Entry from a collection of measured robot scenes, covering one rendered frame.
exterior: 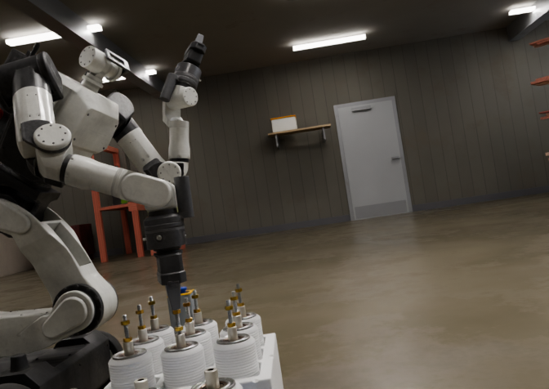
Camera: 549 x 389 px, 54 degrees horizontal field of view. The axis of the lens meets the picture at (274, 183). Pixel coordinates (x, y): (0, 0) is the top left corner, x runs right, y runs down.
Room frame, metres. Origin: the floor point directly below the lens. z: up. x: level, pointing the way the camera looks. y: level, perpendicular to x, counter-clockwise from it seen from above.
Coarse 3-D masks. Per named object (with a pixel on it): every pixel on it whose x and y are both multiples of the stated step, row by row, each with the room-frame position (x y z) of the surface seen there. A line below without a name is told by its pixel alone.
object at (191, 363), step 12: (192, 348) 1.20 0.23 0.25; (168, 360) 1.18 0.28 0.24; (180, 360) 1.18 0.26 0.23; (192, 360) 1.18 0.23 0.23; (204, 360) 1.22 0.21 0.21; (168, 372) 1.18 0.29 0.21; (180, 372) 1.18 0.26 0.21; (192, 372) 1.18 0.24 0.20; (168, 384) 1.19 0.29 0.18; (180, 384) 1.17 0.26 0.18; (192, 384) 1.18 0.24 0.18
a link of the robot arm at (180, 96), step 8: (168, 80) 1.79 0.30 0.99; (176, 80) 1.80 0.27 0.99; (184, 80) 1.80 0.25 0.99; (192, 80) 1.82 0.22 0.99; (168, 88) 1.78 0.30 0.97; (176, 88) 1.80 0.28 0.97; (184, 88) 1.77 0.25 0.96; (192, 88) 1.79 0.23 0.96; (160, 96) 1.77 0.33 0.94; (168, 96) 1.78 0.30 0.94; (176, 96) 1.78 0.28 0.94; (184, 96) 1.77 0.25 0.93; (192, 96) 1.79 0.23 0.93; (168, 104) 1.82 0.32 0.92; (176, 104) 1.80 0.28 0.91; (184, 104) 1.78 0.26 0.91; (192, 104) 1.79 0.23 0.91
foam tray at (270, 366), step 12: (264, 336) 1.51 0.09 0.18; (264, 348) 1.38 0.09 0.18; (276, 348) 1.47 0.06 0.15; (264, 360) 1.27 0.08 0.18; (276, 360) 1.40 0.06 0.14; (264, 372) 1.19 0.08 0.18; (276, 372) 1.34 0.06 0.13; (108, 384) 1.27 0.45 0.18; (156, 384) 1.21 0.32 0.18; (240, 384) 1.14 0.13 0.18; (252, 384) 1.14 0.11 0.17; (264, 384) 1.14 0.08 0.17; (276, 384) 1.27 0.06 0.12
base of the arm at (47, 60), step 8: (40, 56) 1.32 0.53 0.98; (48, 56) 1.36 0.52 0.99; (40, 64) 1.32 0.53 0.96; (48, 64) 1.33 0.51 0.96; (48, 72) 1.32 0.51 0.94; (56, 72) 1.40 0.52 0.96; (48, 80) 1.33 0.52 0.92; (56, 80) 1.37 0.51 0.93; (56, 88) 1.36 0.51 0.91; (0, 96) 1.32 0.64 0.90; (56, 96) 1.37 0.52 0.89; (8, 104) 1.36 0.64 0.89; (8, 112) 1.36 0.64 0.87
